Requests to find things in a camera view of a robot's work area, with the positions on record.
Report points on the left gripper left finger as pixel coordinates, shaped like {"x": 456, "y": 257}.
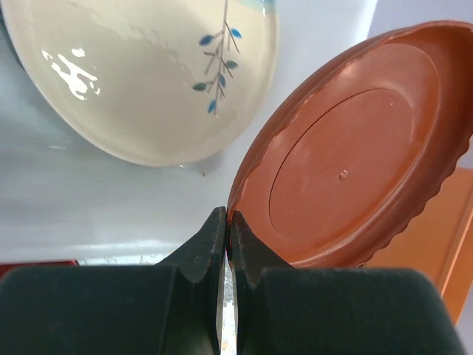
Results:
{"x": 172, "y": 307}

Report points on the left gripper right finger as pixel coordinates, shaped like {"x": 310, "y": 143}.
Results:
{"x": 285, "y": 310}

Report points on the red brown rimmed plate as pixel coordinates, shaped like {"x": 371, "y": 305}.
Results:
{"x": 360, "y": 147}

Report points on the cream and blue plate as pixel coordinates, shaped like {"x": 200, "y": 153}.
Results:
{"x": 156, "y": 83}

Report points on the orange plastic bin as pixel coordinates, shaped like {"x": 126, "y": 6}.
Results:
{"x": 438, "y": 242}

